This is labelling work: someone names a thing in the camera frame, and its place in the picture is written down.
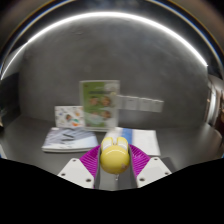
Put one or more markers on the yellow computer mouse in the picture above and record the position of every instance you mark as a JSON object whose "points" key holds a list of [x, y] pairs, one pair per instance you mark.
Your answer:
{"points": [[115, 158]]}

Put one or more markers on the small colourful printed card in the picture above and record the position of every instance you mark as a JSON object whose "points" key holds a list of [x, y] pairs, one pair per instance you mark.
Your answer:
{"points": [[68, 116]]}

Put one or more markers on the grey patterned book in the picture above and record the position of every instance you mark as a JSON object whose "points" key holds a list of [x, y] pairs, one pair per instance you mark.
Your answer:
{"points": [[68, 140]]}

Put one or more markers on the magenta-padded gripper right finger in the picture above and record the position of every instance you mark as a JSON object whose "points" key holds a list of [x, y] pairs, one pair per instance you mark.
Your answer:
{"points": [[151, 170]]}

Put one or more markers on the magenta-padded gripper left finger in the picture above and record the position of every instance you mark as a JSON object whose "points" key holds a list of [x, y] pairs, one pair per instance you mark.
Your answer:
{"points": [[76, 171]]}

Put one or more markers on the white book with blue band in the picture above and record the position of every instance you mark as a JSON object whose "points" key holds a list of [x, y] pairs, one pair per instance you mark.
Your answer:
{"points": [[145, 141]]}

